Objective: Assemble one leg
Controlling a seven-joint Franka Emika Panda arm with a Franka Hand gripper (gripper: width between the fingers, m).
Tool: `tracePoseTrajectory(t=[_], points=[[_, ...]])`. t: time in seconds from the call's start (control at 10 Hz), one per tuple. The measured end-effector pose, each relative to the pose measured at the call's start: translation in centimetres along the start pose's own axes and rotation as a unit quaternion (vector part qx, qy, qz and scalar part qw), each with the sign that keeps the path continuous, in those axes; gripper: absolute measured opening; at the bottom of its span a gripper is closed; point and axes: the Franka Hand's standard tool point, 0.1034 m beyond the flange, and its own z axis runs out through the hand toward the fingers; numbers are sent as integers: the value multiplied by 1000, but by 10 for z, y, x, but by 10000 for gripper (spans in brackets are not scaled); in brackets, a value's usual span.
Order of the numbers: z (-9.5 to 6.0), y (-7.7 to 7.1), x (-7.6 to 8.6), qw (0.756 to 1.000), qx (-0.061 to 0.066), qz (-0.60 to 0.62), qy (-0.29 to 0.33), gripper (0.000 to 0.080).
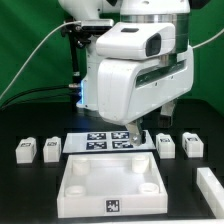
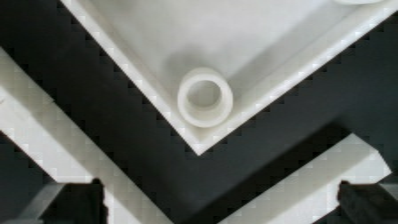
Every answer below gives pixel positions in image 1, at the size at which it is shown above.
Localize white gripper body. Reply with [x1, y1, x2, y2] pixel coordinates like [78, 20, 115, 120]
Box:
[97, 46, 194, 125]

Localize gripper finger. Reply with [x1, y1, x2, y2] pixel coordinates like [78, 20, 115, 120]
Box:
[159, 101, 176, 128]
[126, 120, 143, 146]

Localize white square table top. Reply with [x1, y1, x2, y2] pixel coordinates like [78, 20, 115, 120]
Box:
[57, 152, 168, 218]

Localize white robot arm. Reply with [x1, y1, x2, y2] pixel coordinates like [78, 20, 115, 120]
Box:
[58, 0, 211, 145]

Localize white marker sheet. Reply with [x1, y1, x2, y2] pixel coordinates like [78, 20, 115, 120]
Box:
[63, 130, 155, 154]

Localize white obstacle bar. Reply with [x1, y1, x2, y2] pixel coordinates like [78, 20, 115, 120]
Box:
[196, 167, 224, 219]

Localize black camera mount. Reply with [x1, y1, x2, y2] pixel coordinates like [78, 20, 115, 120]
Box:
[61, 19, 114, 85]

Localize grey cable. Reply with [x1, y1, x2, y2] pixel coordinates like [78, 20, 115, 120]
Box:
[0, 20, 83, 101]

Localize black cables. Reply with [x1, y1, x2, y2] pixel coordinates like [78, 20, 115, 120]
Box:
[0, 84, 83, 111]

